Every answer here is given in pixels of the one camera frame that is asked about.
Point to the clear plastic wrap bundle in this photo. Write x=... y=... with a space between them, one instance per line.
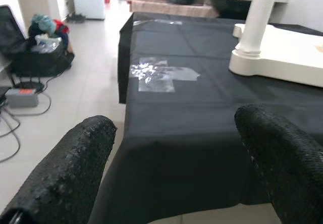
x=48 y=43

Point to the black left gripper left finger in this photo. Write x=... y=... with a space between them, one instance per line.
x=63 y=171

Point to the grey box red label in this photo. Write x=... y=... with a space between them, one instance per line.
x=22 y=99

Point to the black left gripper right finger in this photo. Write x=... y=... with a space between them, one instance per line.
x=290 y=163

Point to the teal plush toy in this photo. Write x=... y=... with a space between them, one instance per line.
x=45 y=23

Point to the white plastic table top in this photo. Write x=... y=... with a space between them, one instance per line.
x=282 y=55

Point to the black open duffel bag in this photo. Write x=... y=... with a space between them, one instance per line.
x=40 y=62

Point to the black chair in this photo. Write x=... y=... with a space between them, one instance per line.
x=10 y=29

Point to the red cloth item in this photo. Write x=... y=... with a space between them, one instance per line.
x=61 y=26

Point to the black table cloth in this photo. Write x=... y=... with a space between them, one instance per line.
x=189 y=133

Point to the clear tape strip patch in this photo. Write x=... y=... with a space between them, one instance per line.
x=156 y=22

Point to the white plastic table leg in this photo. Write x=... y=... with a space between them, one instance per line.
x=260 y=14

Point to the clear tape cross patch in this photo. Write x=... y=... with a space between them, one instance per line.
x=156 y=75

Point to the black round tub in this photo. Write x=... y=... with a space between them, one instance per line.
x=232 y=5

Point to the beige cloth cover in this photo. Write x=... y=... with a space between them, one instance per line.
x=171 y=9

